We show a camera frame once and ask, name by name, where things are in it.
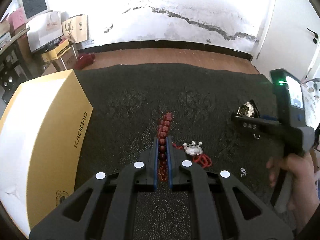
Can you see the white printed plastic bag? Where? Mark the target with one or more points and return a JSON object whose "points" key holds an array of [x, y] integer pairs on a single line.
{"points": [[310, 91]]}

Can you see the white door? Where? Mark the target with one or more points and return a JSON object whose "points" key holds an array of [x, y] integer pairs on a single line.
{"points": [[290, 42]]}

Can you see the red cloth on floor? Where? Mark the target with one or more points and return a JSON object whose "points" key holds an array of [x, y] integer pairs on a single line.
{"points": [[84, 60]]}

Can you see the white paper gift bag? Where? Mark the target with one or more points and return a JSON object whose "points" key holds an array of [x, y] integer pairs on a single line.
{"points": [[44, 28]]}

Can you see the small yellow flat box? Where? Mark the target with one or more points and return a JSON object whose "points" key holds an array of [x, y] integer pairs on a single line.
{"points": [[55, 53]]}

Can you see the black speaker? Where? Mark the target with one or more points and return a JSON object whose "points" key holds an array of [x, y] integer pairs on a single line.
{"points": [[8, 79]]}

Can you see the small silver earring pair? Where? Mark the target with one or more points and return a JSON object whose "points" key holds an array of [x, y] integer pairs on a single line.
{"points": [[243, 172]]}

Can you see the black metal shelf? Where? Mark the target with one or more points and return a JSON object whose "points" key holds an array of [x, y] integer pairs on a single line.
{"points": [[12, 58]]}

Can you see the yellow cardboard storage box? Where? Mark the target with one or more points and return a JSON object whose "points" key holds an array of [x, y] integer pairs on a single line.
{"points": [[42, 131]]}

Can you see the person's right hand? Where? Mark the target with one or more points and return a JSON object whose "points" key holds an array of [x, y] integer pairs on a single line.
{"points": [[304, 198]]}

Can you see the white framed monitor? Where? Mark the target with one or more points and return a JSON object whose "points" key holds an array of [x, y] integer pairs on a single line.
{"points": [[33, 8]]}

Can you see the black patterned table mat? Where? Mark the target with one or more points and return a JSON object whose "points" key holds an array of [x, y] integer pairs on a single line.
{"points": [[129, 102]]}

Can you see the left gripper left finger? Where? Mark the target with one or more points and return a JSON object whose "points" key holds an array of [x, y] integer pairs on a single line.
{"points": [[104, 207]]}

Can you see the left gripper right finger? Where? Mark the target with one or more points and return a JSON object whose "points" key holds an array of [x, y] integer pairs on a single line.
{"points": [[221, 208]]}

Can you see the pink gift box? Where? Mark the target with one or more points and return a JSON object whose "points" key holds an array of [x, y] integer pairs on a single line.
{"points": [[16, 19]]}

